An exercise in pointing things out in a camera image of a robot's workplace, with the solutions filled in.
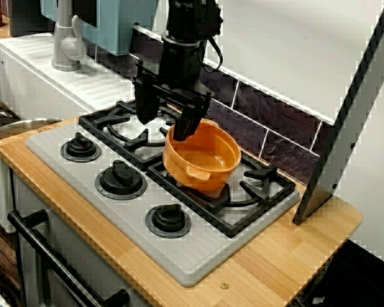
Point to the black burner grate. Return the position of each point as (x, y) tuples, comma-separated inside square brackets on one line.
[(89, 121), (262, 174)]

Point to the teal blue box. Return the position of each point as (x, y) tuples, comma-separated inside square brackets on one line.
[(121, 28)]

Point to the grey toy stove plate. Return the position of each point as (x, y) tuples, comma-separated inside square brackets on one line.
[(179, 252)]

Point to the black stove knob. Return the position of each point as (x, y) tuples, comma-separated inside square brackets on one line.
[(168, 220), (120, 180), (80, 147)]

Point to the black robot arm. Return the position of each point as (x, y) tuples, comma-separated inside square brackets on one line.
[(192, 16)]

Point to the grey toy faucet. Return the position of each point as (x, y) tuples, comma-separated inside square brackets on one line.
[(65, 48)]

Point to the orange plastic toy pot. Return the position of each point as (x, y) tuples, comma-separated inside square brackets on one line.
[(211, 172)]

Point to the white toy sink unit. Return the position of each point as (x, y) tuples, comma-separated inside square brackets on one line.
[(35, 83)]

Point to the dark tile backsplash panel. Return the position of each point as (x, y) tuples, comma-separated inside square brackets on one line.
[(275, 128)]

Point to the black box appliance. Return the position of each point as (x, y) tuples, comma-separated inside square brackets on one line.
[(28, 19)]

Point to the stainless steel pot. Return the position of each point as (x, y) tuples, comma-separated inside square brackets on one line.
[(28, 126)]

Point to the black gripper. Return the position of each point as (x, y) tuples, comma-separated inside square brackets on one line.
[(182, 64)]

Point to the black slanted side panel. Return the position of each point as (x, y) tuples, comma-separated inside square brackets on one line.
[(320, 185)]

